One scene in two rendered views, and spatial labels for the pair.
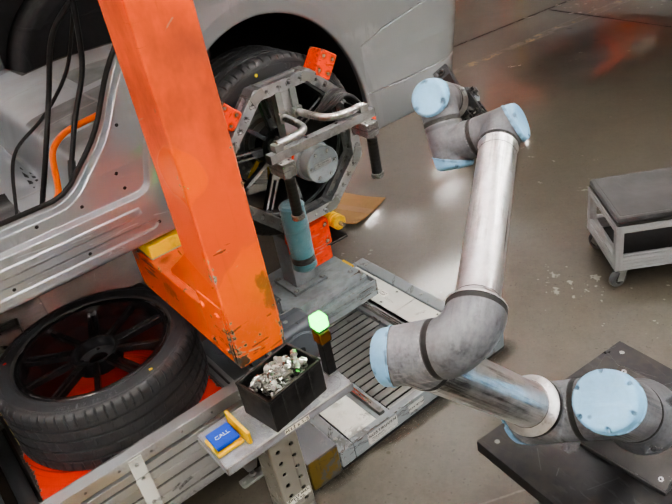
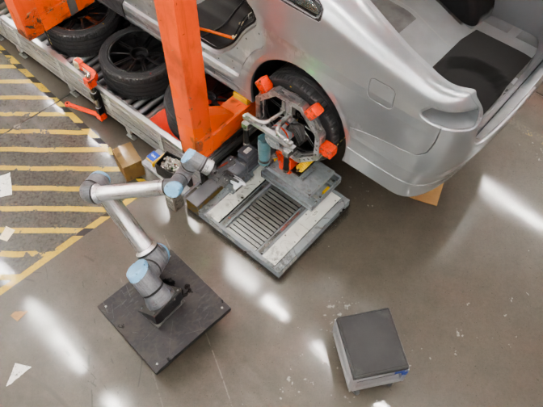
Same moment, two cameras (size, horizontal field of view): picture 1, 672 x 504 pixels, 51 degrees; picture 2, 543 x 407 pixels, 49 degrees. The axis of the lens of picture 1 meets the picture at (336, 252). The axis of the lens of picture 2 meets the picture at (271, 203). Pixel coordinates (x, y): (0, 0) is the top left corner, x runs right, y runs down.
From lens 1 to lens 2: 3.36 m
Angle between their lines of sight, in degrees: 55
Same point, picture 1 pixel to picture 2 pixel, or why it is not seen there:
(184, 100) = (174, 72)
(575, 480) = not seen: hidden behind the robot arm
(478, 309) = (85, 190)
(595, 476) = not seen: hidden behind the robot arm
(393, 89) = (362, 159)
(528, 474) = not seen: hidden behind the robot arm
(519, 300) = (321, 287)
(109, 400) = (171, 114)
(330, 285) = (296, 183)
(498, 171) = (142, 186)
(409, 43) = (380, 153)
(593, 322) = (300, 323)
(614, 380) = (138, 268)
